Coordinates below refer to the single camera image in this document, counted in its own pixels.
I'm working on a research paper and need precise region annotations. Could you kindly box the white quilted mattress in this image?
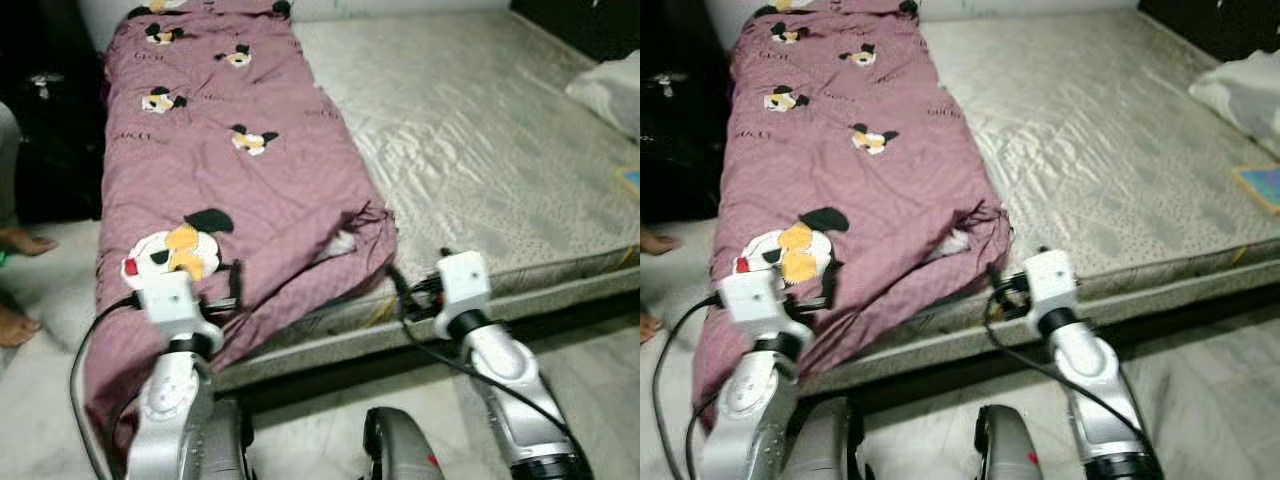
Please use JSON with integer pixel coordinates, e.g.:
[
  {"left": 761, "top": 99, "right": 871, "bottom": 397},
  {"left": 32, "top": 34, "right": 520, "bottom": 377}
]
[
  {"left": 210, "top": 10, "right": 641, "bottom": 393},
  {"left": 800, "top": 10, "right": 1280, "bottom": 396}
]

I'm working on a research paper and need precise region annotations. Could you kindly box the purple blanket with cartoon print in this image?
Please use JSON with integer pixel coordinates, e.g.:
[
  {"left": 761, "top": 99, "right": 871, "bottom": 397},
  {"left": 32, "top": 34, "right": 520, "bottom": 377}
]
[
  {"left": 690, "top": 0, "right": 1013, "bottom": 431},
  {"left": 82, "top": 0, "right": 399, "bottom": 461}
]

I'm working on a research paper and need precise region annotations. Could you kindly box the silver robot left leg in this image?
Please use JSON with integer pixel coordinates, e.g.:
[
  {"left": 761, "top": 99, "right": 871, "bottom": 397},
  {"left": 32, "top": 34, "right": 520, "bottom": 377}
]
[
  {"left": 195, "top": 400, "right": 256, "bottom": 480},
  {"left": 785, "top": 398, "right": 866, "bottom": 480}
]

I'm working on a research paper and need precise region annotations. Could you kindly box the silver robot leg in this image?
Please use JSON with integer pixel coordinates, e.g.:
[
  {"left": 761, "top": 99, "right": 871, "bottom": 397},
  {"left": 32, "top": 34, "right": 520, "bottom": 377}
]
[
  {"left": 785, "top": 398, "right": 866, "bottom": 480},
  {"left": 975, "top": 404, "right": 1046, "bottom": 480},
  {"left": 195, "top": 400, "right": 256, "bottom": 480},
  {"left": 362, "top": 406, "right": 446, "bottom": 480}
]

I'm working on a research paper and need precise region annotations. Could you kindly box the silver robot right leg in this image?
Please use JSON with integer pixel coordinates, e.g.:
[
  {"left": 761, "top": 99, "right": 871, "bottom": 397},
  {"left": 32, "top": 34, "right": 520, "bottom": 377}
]
[
  {"left": 975, "top": 404, "right": 1046, "bottom": 480},
  {"left": 362, "top": 406, "right": 446, "bottom": 480}
]

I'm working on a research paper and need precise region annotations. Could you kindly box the black bedside furniture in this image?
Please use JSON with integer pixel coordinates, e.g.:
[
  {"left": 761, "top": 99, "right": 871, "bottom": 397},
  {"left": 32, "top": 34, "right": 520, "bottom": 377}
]
[
  {"left": 0, "top": 0, "right": 109, "bottom": 226},
  {"left": 640, "top": 0, "right": 736, "bottom": 223}
]

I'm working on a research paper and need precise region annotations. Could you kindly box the white pillow with tree print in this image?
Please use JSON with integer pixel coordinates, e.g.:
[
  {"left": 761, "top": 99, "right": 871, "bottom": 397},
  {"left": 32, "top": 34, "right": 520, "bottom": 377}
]
[
  {"left": 1188, "top": 50, "right": 1280, "bottom": 159},
  {"left": 565, "top": 50, "right": 641, "bottom": 139}
]

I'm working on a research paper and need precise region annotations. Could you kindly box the person's grey trouser leg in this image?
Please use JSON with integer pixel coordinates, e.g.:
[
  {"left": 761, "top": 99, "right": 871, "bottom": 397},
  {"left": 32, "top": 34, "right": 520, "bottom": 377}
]
[{"left": 0, "top": 100, "right": 23, "bottom": 229}]

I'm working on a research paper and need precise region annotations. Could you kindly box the black tufted headboard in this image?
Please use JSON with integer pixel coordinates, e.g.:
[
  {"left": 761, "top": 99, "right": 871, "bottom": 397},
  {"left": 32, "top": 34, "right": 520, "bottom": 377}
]
[
  {"left": 510, "top": 0, "right": 641, "bottom": 63},
  {"left": 1138, "top": 0, "right": 1280, "bottom": 63}
]

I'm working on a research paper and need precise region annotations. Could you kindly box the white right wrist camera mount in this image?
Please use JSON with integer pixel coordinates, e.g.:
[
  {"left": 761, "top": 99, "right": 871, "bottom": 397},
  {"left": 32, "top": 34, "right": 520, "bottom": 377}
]
[
  {"left": 1022, "top": 248, "right": 1079, "bottom": 333},
  {"left": 435, "top": 250, "right": 493, "bottom": 336}
]

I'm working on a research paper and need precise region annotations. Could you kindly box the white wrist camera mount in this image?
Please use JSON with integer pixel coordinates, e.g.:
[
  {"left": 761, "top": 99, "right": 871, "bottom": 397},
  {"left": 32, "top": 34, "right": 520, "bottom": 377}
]
[
  {"left": 138, "top": 270, "right": 223, "bottom": 351},
  {"left": 1022, "top": 248, "right": 1079, "bottom": 333},
  {"left": 435, "top": 250, "right": 493, "bottom": 336},
  {"left": 718, "top": 268, "right": 813, "bottom": 351}
]

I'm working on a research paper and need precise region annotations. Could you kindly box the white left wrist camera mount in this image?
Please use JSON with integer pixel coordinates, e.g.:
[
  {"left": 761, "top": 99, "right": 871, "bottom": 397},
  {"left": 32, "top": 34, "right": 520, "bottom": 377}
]
[
  {"left": 138, "top": 270, "right": 223, "bottom": 351},
  {"left": 718, "top": 268, "right": 813, "bottom": 351}
]

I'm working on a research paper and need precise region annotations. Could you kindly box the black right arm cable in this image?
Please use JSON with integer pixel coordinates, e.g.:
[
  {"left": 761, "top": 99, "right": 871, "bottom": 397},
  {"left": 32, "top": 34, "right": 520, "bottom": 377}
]
[
  {"left": 398, "top": 300, "right": 591, "bottom": 471},
  {"left": 983, "top": 298, "right": 1161, "bottom": 466}
]

